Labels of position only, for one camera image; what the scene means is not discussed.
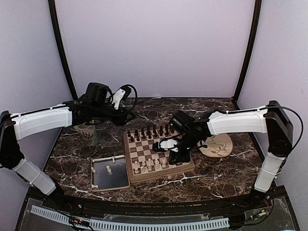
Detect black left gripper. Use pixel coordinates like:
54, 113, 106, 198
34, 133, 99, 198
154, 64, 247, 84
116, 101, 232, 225
92, 103, 136, 126

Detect white chess king piece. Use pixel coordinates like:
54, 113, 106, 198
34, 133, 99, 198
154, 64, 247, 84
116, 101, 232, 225
161, 159, 168, 169

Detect white chess queen piece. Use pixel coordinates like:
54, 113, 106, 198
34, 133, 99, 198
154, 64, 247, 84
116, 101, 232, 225
154, 158, 160, 170

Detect white chess pawn piece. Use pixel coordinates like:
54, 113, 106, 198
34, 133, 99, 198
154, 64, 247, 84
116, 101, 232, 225
147, 158, 152, 172

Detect white chess knight piece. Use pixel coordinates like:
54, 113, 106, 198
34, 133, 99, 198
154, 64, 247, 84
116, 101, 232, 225
141, 161, 147, 173

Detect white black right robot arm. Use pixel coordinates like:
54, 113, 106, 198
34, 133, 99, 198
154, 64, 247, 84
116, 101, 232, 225
158, 101, 298, 209

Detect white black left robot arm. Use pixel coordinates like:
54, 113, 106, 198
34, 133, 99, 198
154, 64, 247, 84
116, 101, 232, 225
0, 82, 138, 210

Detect dark chess pieces row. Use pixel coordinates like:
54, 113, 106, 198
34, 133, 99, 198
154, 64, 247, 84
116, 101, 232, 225
124, 124, 177, 142

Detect wooden chess board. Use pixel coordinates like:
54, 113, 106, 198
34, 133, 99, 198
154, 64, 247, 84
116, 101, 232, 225
123, 132, 195, 183

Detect white chess pieces in tray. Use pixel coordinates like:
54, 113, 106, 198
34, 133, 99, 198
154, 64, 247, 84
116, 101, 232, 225
91, 159, 116, 190

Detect cream patterned mug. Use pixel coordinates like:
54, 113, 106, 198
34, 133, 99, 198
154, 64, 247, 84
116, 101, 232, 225
73, 123, 98, 146

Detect round bird pattern plate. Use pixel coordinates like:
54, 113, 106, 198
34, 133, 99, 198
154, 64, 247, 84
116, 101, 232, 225
199, 134, 233, 158

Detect metal tray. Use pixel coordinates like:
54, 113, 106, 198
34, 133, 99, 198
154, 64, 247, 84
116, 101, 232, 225
90, 155, 130, 192

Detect white perforated cable duct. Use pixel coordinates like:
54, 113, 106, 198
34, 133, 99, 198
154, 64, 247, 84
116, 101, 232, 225
30, 205, 230, 231

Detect black front rail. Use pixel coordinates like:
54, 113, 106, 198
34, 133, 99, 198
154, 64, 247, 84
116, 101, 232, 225
27, 182, 285, 216

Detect black left frame post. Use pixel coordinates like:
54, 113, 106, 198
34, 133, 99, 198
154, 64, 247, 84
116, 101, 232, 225
48, 0, 78, 100

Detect black frame post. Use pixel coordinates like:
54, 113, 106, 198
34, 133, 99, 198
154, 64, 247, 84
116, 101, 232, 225
48, 0, 78, 100
232, 0, 262, 104

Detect black right frame post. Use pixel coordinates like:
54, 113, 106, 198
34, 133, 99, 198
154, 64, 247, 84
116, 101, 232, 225
232, 0, 262, 104

